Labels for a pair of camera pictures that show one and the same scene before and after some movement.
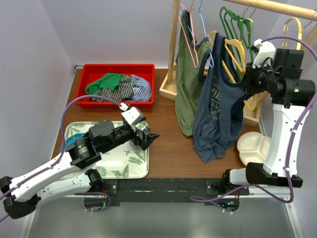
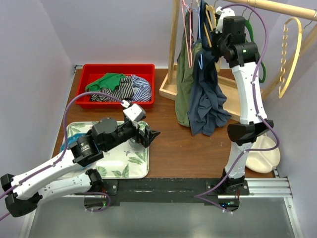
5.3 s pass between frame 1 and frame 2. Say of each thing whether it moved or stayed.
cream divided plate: stayed
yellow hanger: moved
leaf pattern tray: stayed
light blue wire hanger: moved
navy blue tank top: moved
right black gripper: moved
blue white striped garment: stayed
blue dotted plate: stayed
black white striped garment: stayed
